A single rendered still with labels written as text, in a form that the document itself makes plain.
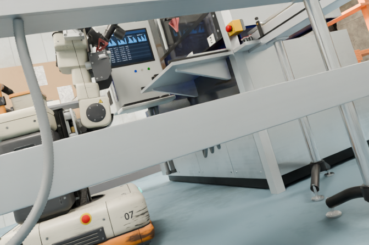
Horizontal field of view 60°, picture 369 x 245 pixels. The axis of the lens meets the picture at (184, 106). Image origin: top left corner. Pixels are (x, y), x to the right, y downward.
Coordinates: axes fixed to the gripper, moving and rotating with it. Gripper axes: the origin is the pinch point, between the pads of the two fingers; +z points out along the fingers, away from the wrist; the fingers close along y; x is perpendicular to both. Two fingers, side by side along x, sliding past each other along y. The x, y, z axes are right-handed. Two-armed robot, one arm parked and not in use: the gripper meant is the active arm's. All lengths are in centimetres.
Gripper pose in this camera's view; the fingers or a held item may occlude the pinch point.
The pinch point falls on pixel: (177, 30)
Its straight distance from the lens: 198.4
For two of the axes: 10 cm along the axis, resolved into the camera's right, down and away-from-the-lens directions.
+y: 8.8, -2.7, 4.0
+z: 3.2, 9.5, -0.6
